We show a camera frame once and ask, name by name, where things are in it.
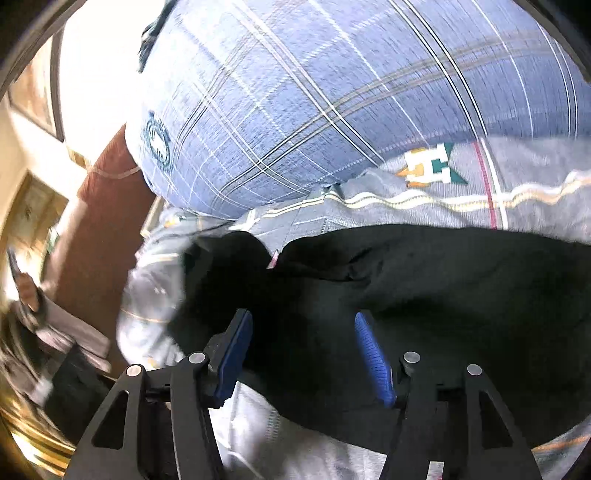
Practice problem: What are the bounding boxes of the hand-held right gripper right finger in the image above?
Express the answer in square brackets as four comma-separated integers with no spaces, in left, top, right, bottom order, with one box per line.
[353,312,544,480]

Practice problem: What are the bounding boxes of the red-brown curtain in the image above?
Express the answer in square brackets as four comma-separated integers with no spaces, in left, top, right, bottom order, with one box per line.
[41,124,158,324]

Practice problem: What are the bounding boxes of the framed wall picture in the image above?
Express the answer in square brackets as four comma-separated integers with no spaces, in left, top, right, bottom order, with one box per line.
[6,28,66,143]

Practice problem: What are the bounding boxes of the grey striped bed sheet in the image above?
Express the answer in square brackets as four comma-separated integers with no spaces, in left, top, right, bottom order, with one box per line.
[115,137,591,480]

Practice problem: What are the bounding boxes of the black pants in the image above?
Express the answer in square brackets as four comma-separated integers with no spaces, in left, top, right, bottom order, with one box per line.
[170,224,591,454]

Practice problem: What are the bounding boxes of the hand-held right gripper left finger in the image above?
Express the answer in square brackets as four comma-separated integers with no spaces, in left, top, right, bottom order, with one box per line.
[64,308,254,480]

